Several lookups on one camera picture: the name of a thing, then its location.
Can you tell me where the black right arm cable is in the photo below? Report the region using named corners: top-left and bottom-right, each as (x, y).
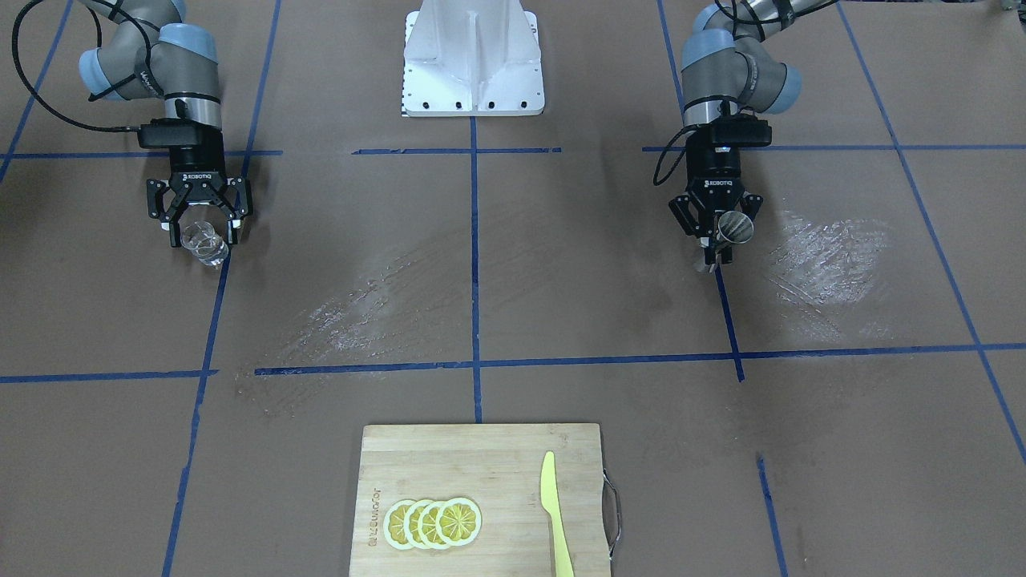
top-left (11, 0), bottom-right (145, 134)

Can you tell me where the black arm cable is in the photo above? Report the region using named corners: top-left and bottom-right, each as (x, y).
top-left (11, 0), bottom-right (145, 134)
top-left (652, 120), bottom-right (700, 188)

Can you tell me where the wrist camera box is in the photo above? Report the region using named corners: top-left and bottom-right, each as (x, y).
top-left (686, 114), bottom-right (773, 147)
top-left (139, 118), bottom-right (204, 149)

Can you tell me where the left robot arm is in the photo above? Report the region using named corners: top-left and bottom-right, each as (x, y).
top-left (669, 1), bottom-right (827, 272)

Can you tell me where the yellow plastic knife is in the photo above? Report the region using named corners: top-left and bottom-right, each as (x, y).
top-left (539, 450), bottom-right (575, 576)

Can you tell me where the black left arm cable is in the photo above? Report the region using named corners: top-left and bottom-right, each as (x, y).
top-left (652, 120), bottom-right (700, 188)

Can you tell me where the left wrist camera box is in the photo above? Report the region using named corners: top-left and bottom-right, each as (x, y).
top-left (686, 114), bottom-right (773, 147)

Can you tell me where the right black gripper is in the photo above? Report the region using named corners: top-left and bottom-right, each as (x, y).
top-left (146, 128), bottom-right (252, 248)

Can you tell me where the bamboo cutting board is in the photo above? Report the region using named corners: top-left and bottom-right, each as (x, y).
top-left (349, 423), bottom-right (611, 576)

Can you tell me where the front lemon slice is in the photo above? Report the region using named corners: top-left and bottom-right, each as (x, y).
top-left (436, 497), bottom-right (483, 547)

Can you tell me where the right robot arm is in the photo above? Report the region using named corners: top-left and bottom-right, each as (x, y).
top-left (79, 1), bottom-right (252, 246)

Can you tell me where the small glass beaker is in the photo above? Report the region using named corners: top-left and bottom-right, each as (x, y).
top-left (180, 220), bottom-right (230, 267)

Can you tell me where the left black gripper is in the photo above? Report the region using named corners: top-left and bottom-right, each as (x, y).
top-left (669, 147), bottom-right (765, 267)

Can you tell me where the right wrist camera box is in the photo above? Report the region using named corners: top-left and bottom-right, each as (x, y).
top-left (139, 118), bottom-right (204, 149)

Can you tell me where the steel double jigger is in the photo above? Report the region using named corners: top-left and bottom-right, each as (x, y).
top-left (696, 211), bottom-right (754, 273)

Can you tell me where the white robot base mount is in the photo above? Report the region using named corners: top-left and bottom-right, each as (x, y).
top-left (401, 1), bottom-right (546, 118)

